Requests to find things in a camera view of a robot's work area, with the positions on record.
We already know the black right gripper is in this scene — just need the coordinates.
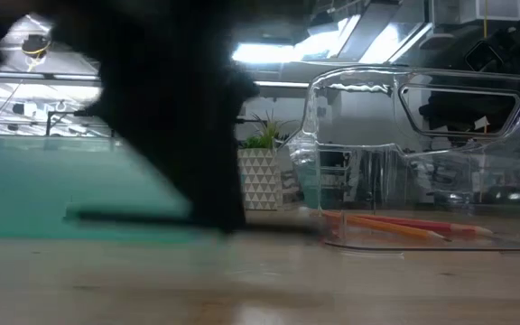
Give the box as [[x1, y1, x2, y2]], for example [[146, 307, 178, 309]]
[[417, 88, 518, 135]]

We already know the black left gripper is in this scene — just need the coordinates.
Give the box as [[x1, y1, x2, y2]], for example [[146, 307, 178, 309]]
[[56, 0, 261, 234]]

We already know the orange pencil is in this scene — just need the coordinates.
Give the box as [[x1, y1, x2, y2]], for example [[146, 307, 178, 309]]
[[320, 209, 453, 243]]

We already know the green spiky plant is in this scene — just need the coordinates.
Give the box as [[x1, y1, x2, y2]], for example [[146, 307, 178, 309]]
[[240, 110, 293, 151]]

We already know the bright ceiling light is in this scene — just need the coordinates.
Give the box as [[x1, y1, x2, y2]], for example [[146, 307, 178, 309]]
[[231, 40, 349, 65]]

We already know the round black ceiling device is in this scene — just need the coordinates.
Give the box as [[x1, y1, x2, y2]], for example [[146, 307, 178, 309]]
[[20, 33, 53, 59]]

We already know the red pencil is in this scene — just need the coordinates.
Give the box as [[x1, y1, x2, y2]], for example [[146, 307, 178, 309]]
[[362, 213, 496, 237]]

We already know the white grey patterned pot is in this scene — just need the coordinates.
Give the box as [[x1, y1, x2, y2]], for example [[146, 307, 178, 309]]
[[237, 148, 284, 211]]

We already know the yellow hanging cord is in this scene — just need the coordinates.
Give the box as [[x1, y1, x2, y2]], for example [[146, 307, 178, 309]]
[[482, 0, 490, 135]]

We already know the clear plastic bin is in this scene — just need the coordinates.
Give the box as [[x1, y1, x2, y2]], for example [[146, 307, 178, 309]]
[[281, 66, 520, 252]]

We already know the silver horizontal pipe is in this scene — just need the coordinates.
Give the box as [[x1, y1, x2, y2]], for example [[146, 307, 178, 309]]
[[0, 71, 311, 88]]

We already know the black pen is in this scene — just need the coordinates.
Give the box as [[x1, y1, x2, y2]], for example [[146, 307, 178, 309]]
[[64, 208, 320, 235]]

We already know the teal plastic bin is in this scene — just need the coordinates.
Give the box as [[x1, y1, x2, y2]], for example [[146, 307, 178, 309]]
[[0, 134, 225, 240]]

